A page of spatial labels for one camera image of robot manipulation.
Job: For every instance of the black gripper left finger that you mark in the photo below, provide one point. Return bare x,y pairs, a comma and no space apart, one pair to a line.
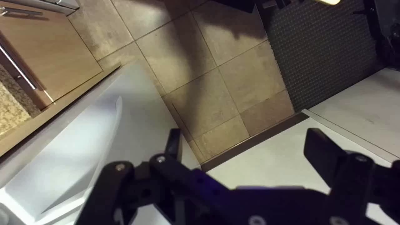
125,182

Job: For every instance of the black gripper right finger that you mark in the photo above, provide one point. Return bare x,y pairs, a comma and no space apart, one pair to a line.
354,182

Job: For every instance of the black floor mat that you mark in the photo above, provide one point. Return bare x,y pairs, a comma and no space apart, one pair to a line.
325,53

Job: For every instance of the brown speckled countertop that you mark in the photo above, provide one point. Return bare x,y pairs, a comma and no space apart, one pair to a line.
10,107

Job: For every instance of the wooden base cabinet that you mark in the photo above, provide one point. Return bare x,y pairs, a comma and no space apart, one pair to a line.
54,50

